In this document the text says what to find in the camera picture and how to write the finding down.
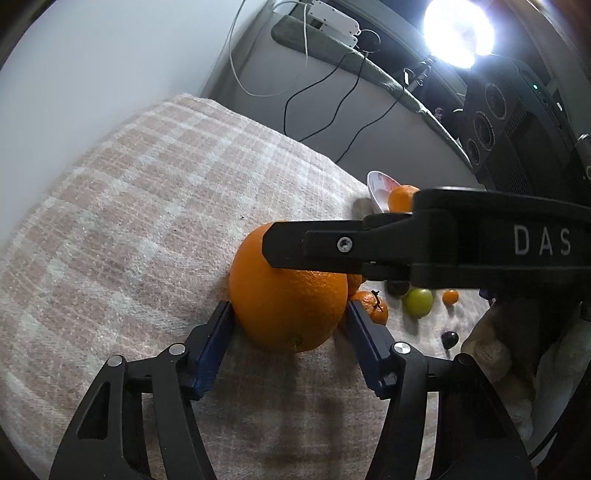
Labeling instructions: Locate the mandarin with stem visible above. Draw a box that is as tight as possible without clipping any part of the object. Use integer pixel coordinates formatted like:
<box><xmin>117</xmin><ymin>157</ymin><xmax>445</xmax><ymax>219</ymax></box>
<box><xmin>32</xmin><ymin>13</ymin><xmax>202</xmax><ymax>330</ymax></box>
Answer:
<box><xmin>353</xmin><ymin>290</ymin><xmax>389</xmax><ymax>326</ymax></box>

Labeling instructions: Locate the small mandarin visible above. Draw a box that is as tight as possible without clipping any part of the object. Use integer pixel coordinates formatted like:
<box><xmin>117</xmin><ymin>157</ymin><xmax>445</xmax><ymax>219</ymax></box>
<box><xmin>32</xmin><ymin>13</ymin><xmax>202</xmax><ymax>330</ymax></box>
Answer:
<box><xmin>388</xmin><ymin>185</ymin><xmax>422</xmax><ymax>213</ymax></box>

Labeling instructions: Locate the white cable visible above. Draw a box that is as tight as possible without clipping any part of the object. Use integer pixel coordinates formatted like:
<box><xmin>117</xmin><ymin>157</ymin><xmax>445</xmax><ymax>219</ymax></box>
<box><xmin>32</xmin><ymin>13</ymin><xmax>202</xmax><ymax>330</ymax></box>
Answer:
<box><xmin>301</xmin><ymin>0</ymin><xmax>311</xmax><ymax>57</ymax></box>
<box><xmin>228</xmin><ymin>0</ymin><xmax>305</xmax><ymax>97</ymax></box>

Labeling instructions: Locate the pink plaid blanket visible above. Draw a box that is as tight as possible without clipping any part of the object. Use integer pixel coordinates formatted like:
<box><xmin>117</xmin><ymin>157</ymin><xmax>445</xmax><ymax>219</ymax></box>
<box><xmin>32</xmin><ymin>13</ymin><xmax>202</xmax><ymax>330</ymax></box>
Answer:
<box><xmin>0</xmin><ymin>92</ymin><xmax>467</xmax><ymax>480</ymax></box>

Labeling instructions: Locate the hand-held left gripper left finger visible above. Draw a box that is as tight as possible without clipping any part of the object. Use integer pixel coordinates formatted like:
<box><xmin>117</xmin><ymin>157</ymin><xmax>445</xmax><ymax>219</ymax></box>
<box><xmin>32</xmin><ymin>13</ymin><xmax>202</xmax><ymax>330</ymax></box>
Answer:
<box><xmin>48</xmin><ymin>300</ymin><xmax>237</xmax><ymax>480</ymax></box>

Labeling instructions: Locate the floral white plate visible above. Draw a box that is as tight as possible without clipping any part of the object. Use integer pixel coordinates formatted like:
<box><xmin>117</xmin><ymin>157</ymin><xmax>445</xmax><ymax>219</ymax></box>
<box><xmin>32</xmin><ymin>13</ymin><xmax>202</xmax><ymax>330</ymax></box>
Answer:
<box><xmin>366</xmin><ymin>170</ymin><xmax>416</xmax><ymax>215</ymax></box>

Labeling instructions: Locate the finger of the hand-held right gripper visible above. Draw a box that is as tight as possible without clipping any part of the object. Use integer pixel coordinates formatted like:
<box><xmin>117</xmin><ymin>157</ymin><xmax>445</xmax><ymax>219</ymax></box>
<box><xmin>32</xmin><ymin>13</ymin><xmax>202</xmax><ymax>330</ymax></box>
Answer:
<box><xmin>262</xmin><ymin>211</ymin><xmax>415</xmax><ymax>282</ymax></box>

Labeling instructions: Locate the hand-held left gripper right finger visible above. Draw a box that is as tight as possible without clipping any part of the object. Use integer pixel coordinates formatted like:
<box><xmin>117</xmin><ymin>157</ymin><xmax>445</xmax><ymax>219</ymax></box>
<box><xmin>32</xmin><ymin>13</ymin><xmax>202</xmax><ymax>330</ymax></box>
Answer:
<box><xmin>346</xmin><ymin>300</ymin><xmax>532</xmax><ymax>480</ymax></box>

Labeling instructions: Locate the white power strip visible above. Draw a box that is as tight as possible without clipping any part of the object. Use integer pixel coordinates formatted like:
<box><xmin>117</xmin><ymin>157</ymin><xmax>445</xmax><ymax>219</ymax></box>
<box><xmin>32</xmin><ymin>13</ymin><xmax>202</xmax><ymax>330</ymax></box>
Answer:
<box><xmin>305</xmin><ymin>0</ymin><xmax>364</xmax><ymax>38</ymax></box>
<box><xmin>323</xmin><ymin>25</ymin><xmax>360</xmax><ymax>48</ymax></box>

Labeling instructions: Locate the bright round lamp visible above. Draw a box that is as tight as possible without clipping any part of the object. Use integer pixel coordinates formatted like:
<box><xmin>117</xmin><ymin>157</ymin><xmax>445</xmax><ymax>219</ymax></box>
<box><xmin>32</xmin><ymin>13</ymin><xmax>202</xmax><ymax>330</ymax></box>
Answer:
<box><xmin>422</xmin><ymin>0</ymin><xmax>495</xmax><ymax>70</ymax></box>

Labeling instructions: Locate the white fuzzy cloth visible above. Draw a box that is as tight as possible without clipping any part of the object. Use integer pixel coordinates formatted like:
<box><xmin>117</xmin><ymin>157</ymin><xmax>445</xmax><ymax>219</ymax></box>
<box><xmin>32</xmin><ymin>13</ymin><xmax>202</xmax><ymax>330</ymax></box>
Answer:
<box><xmin>462</xmin><ymin>300</ymin><xmax>585</xmax><ymax>457</ymax></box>

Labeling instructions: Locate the green lime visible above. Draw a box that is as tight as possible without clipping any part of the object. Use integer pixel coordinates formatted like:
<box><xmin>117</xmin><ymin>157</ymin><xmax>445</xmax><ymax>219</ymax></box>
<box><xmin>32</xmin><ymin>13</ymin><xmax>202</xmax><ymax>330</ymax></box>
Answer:
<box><xmin>404</xmin><ymin>287</ymin><xmax>434</xmax><ymax>319</ymax></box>

